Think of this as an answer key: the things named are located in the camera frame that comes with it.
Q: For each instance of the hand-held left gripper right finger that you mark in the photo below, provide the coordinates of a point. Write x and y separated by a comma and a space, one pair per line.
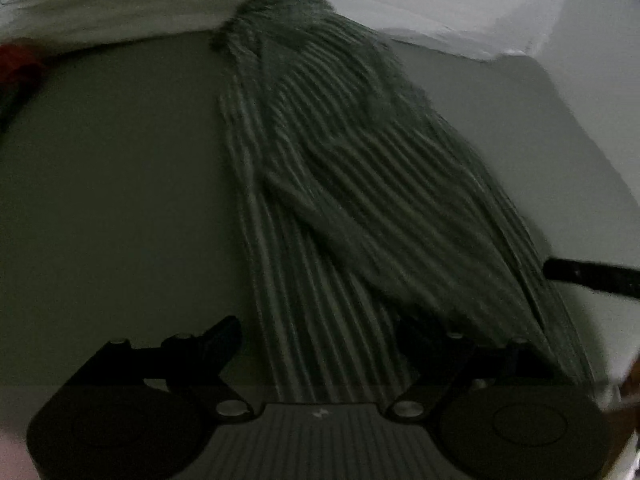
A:
425, 355

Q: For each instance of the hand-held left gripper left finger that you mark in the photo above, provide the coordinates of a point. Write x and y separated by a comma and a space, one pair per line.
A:
225, 340

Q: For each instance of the white sheet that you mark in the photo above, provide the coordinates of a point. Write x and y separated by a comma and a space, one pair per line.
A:
125, 5

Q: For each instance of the red cloth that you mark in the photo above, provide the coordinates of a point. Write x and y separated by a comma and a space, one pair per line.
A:
17, 62

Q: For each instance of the green checked shirt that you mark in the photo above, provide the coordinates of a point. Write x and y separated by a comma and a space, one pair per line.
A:
350, 185

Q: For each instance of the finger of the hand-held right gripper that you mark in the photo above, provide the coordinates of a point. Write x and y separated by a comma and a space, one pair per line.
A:
590, 275

